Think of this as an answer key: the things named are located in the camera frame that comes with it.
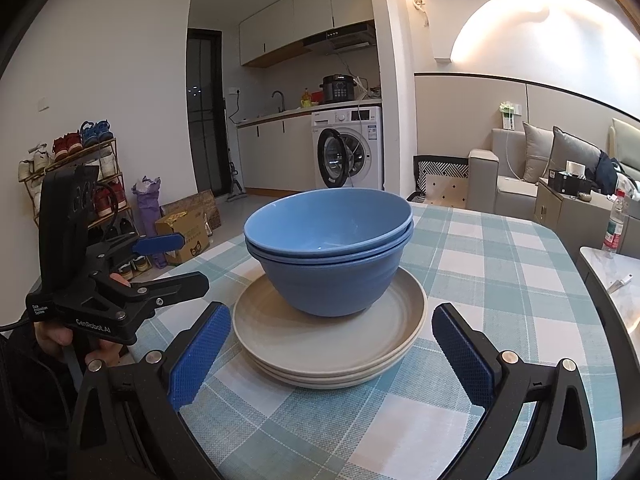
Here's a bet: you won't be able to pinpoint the white kitchen cabinets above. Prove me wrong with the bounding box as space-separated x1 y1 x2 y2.
236 110 317 193
239 0 377 67

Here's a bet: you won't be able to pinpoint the white upper kitchen cabinets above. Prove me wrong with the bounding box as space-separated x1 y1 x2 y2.
239 0 377 67

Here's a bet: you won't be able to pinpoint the range hood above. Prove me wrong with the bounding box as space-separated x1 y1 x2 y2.
302 22 377 52

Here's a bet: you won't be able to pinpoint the wall socket with green plug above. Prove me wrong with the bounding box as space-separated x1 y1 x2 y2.
498 101 523 132

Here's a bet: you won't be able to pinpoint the light grey sofa cushion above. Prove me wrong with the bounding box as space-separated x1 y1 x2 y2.
522 121 556 183

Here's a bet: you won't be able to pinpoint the dark blue clothing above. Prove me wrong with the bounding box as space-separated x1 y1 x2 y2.
595 151 626 193

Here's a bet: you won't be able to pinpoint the padded bed headboard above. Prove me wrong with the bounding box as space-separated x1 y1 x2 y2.
607 117 640 171

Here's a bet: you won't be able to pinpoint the black storage box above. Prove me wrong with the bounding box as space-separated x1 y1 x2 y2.
546 169 593 196

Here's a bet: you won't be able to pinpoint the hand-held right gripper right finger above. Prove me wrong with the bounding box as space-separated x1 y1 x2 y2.
431 304 598 480

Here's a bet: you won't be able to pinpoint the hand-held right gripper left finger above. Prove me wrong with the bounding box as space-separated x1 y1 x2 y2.
67 301 233 480

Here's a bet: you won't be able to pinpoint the cream plate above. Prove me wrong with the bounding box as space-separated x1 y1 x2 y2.
252 330 418 389
232 265 428 368
240 310 426 380

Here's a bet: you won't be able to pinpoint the dark blue bowl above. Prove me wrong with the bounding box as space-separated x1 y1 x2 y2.
245 222 415 267
251 240 412 318

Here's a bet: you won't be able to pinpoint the printed cardboard box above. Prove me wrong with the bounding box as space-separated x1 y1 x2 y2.
154 209 213 267

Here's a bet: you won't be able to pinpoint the white washing machine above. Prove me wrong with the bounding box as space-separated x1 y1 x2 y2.
311 106 384 192

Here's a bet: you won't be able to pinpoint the marble coffee table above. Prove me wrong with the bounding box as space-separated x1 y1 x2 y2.
577 246 640 411

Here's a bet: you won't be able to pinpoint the black pressure cooker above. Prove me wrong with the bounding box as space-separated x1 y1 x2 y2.
321 75 357 105

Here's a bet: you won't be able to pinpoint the light blue bowl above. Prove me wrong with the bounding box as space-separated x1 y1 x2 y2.
243 188 414 257

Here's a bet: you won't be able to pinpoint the teal checkered tablecloth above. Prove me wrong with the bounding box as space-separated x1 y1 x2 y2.
65 202 626 480

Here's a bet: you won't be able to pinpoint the dark glass door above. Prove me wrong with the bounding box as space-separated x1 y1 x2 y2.
186 28 231 206

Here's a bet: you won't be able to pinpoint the red-label water bottle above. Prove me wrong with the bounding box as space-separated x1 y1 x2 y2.
602 189 627 261

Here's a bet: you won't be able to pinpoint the grey side cabinet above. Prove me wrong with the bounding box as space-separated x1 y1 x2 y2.
533 180 631 248

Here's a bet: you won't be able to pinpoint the person's left forearm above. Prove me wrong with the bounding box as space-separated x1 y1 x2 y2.
0 332 81 480

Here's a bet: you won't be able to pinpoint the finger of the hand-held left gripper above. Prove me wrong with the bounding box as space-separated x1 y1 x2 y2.
111 271 210 309
91 233 185 267

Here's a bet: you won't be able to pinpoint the white lower kitchen cabinets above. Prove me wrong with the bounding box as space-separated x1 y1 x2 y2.
236 110 317 193

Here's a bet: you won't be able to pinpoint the person's left hand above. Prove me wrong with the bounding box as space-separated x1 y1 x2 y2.
34 320 126 370

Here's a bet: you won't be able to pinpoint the floor mop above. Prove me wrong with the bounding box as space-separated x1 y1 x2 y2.
225 157 248 203

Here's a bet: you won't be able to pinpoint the dark grey sofa cushion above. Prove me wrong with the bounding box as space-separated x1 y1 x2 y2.
542 126 603 183

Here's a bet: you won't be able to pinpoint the purple bag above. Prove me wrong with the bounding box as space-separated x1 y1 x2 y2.
132 176 168 268

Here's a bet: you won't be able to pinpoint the grey sofa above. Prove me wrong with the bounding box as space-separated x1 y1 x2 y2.
467 127 616 213

